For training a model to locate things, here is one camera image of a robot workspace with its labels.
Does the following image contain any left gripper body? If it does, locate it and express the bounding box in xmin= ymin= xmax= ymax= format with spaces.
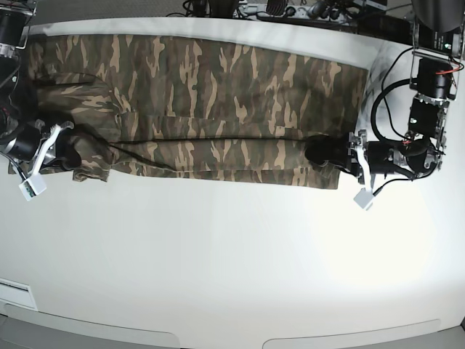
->
xmin=304 ymin=134 xmax=405 ymax=177

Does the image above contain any camouflage T-shirt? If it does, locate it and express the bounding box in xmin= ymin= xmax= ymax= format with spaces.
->
xmin=13 ymin=34 xmax=368 ymax=190

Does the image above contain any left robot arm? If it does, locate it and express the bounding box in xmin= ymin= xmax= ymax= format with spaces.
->
xmin=304 ymin=1 xmax=464 ymax=180

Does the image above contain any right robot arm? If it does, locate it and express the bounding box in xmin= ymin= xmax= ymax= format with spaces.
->
xmin=1 ymin=1 xmax=81 ymax=171

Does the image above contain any white label bottom left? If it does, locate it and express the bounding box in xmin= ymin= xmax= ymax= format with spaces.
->
xmin=0 ymin=278 xmax=38 ymax=311

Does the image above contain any power strip with cables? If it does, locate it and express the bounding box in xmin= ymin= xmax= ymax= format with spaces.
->
xmin=232 ymin=0 xmax=389 ymax=23

